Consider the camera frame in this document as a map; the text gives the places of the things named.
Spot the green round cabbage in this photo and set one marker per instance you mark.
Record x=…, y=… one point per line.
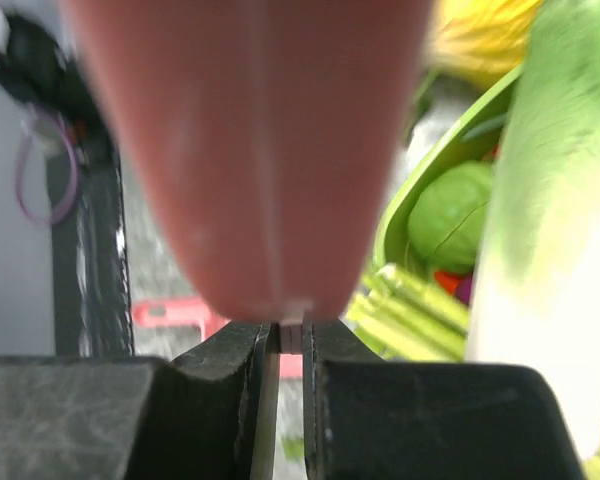
x=446, y=224

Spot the pink hand brush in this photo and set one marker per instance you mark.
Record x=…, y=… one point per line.
x=264, y=133

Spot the green celery stalks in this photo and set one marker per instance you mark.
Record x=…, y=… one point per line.
x=400, y=315

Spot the green plastic basket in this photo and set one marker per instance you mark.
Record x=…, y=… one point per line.
x=457, y=123

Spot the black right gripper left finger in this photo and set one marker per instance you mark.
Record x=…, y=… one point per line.
x=204, y=415

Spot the pink dustpan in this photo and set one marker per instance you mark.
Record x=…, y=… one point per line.
x=178, y=313

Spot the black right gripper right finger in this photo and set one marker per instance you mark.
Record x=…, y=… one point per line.
x=368, y=418

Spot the large green napa cabbage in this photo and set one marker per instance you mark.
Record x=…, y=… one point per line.
x=536, y=293

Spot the yellow napa cabbage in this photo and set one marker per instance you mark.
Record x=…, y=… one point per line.
x=479, y=41

